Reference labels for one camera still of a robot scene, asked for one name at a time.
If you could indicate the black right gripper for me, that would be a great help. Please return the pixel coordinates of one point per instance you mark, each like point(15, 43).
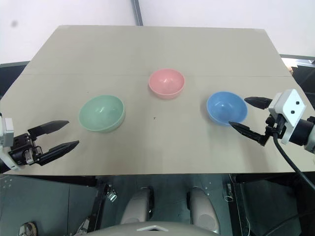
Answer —
point(274, 125)

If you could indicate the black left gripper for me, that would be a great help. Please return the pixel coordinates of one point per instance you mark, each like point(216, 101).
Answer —
point(23, 150)

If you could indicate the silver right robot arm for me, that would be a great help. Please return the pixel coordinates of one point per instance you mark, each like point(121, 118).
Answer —
point(304, 130)

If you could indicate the blue plastic bowl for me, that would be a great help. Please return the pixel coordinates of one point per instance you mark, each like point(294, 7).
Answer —
point(226, 108)

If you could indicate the green plastic bowl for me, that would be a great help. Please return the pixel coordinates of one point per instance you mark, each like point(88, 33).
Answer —
point(101, 113)

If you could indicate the black table leg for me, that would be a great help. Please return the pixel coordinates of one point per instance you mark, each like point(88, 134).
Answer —
point(237, 204)
point(98, 207)

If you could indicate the pink-red plastic bowl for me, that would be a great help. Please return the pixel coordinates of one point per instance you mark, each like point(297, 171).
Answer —
point(166, 83)

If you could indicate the grey right robot leg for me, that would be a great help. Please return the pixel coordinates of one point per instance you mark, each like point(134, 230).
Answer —
point(204, 209)

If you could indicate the grey robot leg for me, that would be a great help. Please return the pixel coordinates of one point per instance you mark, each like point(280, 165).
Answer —
point(137, 206)
point(204, 209)

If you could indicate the grey left robot leg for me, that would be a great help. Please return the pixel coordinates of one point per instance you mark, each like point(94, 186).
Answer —
point(137, 206)

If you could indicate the grey robot torso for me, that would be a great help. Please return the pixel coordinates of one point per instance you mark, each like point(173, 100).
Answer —
point(152, 228)

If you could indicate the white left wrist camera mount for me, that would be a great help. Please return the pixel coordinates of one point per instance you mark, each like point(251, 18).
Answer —
point(7, 132)

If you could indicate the grey vertical post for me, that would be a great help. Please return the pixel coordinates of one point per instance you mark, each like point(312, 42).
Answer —
point(137, 12)

